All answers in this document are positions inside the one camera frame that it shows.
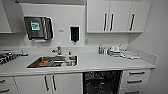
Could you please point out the stainless steel dishwasher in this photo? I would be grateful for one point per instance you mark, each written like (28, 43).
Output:
(101, 82)

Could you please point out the small clear soap bottle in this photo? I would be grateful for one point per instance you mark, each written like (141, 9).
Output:
(70, 53)

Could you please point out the blue label bottle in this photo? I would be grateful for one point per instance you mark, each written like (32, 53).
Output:
(100, 50)

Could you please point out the white mug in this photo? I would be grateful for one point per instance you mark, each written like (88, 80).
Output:
(70, 62)

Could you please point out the small white bottle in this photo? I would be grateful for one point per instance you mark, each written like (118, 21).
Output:
(104, 52)

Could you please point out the chrome faucet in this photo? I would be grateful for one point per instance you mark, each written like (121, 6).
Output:
(58, 50)

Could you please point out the pile of white dishes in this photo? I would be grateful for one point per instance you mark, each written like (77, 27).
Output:
(114, 50)

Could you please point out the stainless steel sink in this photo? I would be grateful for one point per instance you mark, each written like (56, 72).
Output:
(50, 62)

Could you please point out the orange bowl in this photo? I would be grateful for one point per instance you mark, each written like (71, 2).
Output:
(46, 62)

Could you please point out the steel paper towel dispenser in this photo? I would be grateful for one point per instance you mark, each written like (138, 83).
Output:
(38, 27)

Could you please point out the white two-door base cabinet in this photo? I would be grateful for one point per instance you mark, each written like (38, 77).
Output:
(50, 84)

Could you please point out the white drawer stack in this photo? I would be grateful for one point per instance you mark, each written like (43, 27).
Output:
(135, 81)
(6, 86)

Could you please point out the white wall outlet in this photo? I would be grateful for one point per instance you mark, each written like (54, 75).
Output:
(86, 41)

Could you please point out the black wall soap dispenser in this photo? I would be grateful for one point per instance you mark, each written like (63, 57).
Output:
(74, 34)

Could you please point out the small wall label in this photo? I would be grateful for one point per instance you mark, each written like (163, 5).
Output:
(61, 31)

